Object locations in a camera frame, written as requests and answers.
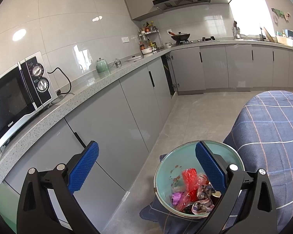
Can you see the pink cellophane wrapper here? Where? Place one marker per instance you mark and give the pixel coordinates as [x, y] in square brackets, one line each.
[185, 199]

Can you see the purple wrapper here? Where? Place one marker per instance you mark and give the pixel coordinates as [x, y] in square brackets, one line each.
[175, 198]

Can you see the grey lower cabinets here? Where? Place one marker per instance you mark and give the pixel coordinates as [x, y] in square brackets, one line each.
[133, 119]

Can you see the black wok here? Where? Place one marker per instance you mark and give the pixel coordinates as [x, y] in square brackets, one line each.
[179, 37]

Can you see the kitchen faucet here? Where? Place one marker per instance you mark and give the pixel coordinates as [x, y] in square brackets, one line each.
[262, 37]

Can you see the teal trash bin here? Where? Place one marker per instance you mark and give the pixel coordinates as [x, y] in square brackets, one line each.
[168, 174]

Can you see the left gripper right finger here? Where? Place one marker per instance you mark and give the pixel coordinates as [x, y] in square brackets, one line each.
[257, 212]

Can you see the black silver microwave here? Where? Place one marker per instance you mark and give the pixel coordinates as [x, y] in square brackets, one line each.
[25, 90]

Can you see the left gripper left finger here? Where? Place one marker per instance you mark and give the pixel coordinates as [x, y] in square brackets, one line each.
[36, 214]

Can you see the plaid cloth rag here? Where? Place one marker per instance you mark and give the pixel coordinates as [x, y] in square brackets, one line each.
[203, 203]

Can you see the blue plaid tablecloth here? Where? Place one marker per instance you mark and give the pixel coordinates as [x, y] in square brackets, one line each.
[262, 135]

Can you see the green ceramic teapot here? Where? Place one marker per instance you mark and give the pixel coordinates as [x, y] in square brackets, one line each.
[101, 65]

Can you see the red plastic bag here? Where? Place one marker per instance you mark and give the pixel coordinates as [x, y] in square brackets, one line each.
[192, 182]

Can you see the spice rack with bottles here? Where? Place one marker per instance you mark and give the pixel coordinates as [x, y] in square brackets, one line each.
[149, 38]

